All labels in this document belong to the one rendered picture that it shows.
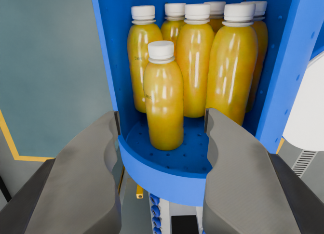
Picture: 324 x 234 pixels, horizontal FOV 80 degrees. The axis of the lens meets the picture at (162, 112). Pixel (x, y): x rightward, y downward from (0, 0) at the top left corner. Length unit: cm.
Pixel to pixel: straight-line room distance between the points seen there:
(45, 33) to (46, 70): 27
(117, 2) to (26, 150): 204
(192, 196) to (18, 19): 157
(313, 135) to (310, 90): 13
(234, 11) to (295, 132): 34
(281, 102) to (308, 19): 8
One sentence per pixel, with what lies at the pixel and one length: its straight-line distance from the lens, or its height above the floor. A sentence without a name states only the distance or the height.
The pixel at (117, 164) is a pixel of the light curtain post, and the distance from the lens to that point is 117.
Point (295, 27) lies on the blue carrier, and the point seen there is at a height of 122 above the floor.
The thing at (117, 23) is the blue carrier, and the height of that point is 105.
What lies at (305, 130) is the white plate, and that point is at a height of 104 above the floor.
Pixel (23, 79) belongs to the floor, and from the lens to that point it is 183.
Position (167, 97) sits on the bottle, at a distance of 30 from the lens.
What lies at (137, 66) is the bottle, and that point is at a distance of 35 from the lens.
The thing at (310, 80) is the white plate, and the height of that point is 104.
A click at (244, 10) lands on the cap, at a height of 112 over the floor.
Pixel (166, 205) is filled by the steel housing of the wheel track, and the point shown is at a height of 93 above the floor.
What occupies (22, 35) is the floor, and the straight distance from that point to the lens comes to 170.
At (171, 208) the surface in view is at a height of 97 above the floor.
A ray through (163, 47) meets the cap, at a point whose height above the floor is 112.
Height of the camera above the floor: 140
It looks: 59 degrees down
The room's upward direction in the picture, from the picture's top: 180 degrees clockwise
